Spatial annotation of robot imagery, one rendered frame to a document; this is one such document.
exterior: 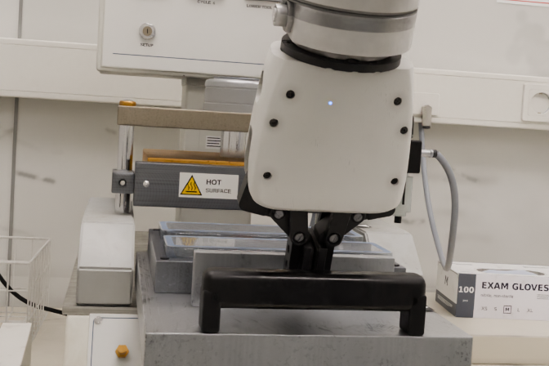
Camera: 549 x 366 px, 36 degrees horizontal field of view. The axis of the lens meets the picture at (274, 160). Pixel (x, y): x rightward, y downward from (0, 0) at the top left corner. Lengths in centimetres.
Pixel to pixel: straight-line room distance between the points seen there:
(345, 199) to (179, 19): 59
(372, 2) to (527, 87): 115
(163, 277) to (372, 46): 26
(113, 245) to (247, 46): 40
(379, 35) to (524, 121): 114
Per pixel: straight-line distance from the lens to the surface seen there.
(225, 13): 109
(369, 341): 57
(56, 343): 131
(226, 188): 86
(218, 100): 93
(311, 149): 51
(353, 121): 51
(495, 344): 135
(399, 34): 50
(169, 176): 85
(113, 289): 77
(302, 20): 49
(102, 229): 80
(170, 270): 65
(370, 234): 84
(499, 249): 167
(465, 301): 143
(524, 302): 147
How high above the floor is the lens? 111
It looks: 3 degrees down
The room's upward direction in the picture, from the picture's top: 4 degrees clockwise
